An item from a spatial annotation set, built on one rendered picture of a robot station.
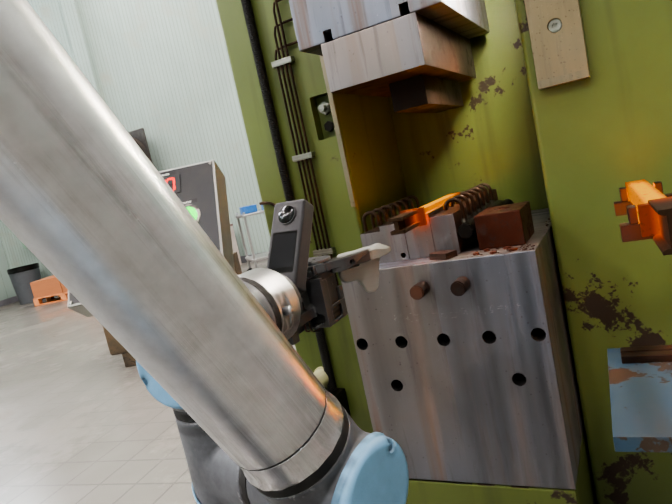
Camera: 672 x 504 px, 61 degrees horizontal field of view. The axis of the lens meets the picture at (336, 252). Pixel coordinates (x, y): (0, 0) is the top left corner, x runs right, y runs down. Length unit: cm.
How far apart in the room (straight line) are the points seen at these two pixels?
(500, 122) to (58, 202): 133
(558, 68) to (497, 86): 40
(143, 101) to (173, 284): 1039
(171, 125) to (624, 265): 957
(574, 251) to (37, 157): 104
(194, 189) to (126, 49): 973
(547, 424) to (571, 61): 66
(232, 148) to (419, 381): 881
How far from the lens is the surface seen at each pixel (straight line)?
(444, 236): 111
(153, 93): 1060
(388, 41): 113
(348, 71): 116
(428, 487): 126
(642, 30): 119
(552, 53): 118
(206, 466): 56
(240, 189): 977
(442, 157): 159
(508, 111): 155
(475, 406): 114
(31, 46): 33
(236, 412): 39
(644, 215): 69
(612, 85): 119
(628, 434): 80
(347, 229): 133
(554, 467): 116
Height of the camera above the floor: 110
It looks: 7 degrees down
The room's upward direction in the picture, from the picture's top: 12 degrees counter-clockwise
